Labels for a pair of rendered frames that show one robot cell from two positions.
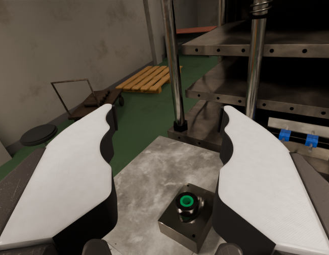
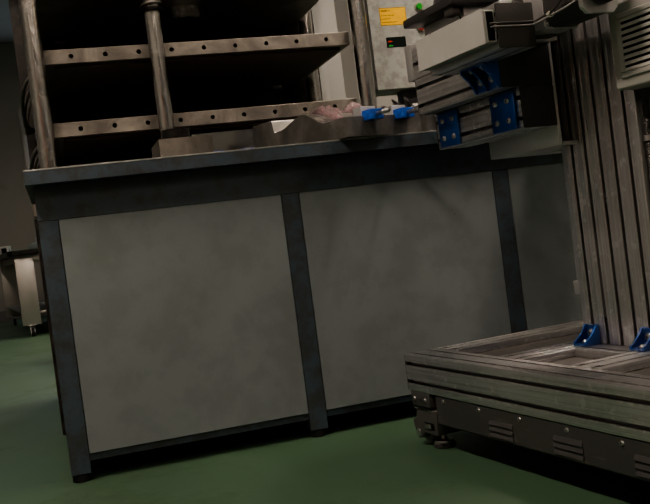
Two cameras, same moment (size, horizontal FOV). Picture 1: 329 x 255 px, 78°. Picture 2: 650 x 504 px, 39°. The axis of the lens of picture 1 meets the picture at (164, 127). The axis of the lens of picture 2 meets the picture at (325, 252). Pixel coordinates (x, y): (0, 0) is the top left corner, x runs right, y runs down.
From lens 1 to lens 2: 256 cm
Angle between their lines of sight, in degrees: 61
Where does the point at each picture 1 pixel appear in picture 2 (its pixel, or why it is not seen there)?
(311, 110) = (232, 113)
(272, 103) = (189, 116)
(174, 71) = (43, 82)
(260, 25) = (156, 17)
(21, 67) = not seen: outside the picture
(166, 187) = not seen: hidden behind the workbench
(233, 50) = (125, 52)
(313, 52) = (212, 48)
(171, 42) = (37, 38)
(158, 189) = not seen: hidden behind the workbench
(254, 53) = (157, 47)
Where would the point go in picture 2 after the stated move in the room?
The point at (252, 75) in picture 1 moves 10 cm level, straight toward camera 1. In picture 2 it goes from (161, 74) to (171, 67)
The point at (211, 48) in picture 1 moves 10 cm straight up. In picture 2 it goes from (95, 51) to (91, 23)
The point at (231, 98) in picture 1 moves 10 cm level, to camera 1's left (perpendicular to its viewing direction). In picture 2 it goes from (134, 121) to (113, 120)
